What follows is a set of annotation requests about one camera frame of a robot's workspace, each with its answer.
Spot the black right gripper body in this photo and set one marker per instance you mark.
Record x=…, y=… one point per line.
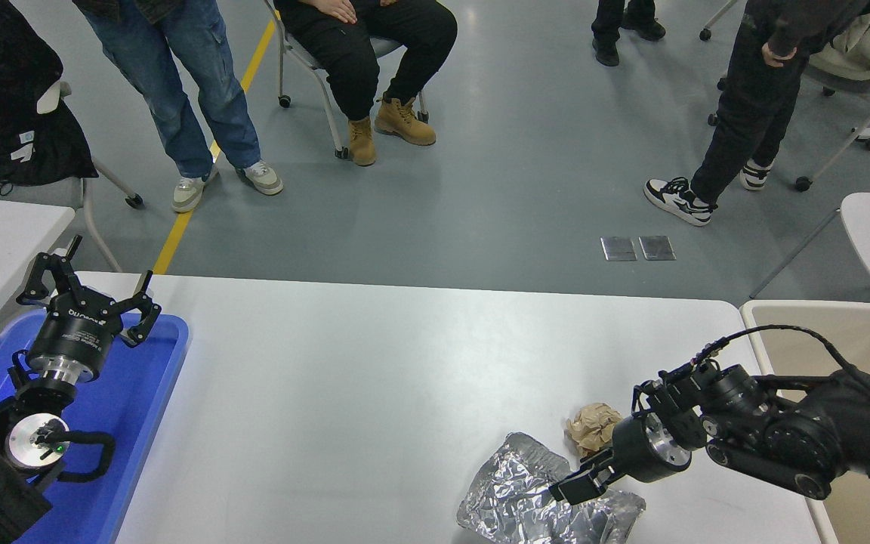
x=635, y=453

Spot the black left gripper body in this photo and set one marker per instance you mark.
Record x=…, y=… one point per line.
x=72, y=332

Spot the tan paper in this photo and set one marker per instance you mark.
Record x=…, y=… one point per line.
x=593, y=427

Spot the silver foil tray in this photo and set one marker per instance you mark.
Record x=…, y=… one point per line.
x=510, y=499

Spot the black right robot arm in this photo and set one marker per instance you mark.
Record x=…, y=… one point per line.
x=797, y=431

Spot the person's right hand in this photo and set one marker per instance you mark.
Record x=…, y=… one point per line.
x=338, y=10

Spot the person's hand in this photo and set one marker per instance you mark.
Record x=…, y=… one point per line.
x=778, y=55

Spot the grey chair with armrest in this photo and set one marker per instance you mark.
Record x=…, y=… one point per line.
x=27, y=195

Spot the black coat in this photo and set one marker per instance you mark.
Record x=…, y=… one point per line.
x=65, y=159

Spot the blue plastic tray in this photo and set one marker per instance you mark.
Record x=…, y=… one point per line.
x=129, y=423

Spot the large pale bin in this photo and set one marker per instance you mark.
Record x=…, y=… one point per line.
x=805, y=340

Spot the silver floor plate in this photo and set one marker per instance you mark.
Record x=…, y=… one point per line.
x=658, y=248
x=618, y=249

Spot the person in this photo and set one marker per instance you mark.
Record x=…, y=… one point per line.
x=178, y=98
x=609, y=30
x=352, y=68
x=752, y=113

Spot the grey chair with castors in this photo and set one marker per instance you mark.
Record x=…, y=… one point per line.
x=299, y=49

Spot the white chair with castors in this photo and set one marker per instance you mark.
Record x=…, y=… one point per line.
x=716, y=21

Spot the cream coat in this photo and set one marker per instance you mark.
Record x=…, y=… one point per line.
x=865, y=41

